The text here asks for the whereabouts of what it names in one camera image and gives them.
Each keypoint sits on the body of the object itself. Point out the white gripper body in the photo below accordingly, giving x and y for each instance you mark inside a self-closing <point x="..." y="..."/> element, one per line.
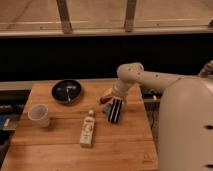
<point x="112" y="93"/>

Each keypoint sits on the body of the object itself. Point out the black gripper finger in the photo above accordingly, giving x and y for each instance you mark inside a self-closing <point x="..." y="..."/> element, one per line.
<point x="117" y="109"/>
<point x="112" y="110"/>

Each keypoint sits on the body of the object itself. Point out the black ceramic bowl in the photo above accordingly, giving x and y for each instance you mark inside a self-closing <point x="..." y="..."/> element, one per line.
<point x="66" y="91"/>

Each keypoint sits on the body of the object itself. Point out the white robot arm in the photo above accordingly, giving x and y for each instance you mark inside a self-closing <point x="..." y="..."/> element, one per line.
<point x="185" y="132"/>

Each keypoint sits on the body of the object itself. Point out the white plastic bottle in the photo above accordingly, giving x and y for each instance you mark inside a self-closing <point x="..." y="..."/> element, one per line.
<point x="87" y="129"/>

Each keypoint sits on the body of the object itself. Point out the clear plastic cup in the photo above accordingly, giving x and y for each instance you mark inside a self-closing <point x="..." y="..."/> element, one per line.
<point x="39" y="114"/>

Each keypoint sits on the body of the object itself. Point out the metal window frame rail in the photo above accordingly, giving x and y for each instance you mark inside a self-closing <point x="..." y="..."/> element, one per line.
<point x="43" y="18"/>

